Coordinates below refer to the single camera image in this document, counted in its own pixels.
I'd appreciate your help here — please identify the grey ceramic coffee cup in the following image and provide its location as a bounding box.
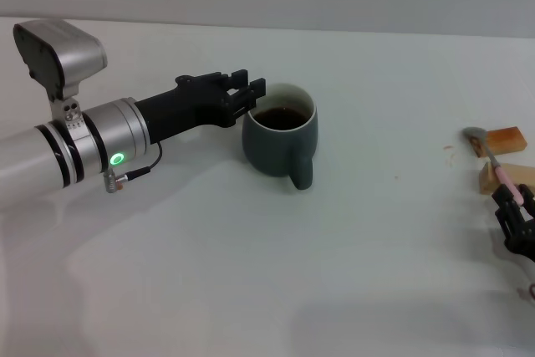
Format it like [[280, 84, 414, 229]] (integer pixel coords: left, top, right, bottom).
[[241, 83, 318, 191]]

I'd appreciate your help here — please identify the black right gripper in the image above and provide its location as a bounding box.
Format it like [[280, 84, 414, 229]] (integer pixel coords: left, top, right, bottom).
[[492, 183, 535, 264]]

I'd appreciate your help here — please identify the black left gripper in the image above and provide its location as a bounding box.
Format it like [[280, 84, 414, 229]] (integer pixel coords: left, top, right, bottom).
[[135, 69, 268, 144]]

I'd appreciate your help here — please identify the black cable with metal plug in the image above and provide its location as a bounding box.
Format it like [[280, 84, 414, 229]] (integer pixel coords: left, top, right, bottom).
[[104, 141, 164, 194]]

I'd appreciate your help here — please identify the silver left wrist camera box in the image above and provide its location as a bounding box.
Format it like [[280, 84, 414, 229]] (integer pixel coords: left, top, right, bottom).
[[12, 20, 109, 126]]

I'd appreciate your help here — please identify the coffee stained wooden block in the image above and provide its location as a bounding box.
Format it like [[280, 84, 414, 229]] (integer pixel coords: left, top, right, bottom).
[[470, 125, 527, 159]]

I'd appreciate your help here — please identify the light plain wooden block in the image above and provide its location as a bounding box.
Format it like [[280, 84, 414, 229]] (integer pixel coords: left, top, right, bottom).
[[478, 162, 535, 196]]

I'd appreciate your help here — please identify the pink handled metal spoon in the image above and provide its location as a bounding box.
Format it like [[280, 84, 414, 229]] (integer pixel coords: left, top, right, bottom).
[[462, 126, 528, 206]]

